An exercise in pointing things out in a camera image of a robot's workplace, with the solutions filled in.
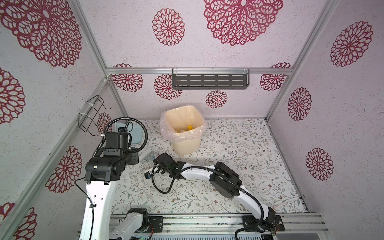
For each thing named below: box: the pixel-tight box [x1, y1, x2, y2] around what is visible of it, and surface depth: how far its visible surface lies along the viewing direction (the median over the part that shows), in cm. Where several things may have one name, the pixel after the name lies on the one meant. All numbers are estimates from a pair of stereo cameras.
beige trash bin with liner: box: [159, 105, 206, 156], surface depth 94 cm
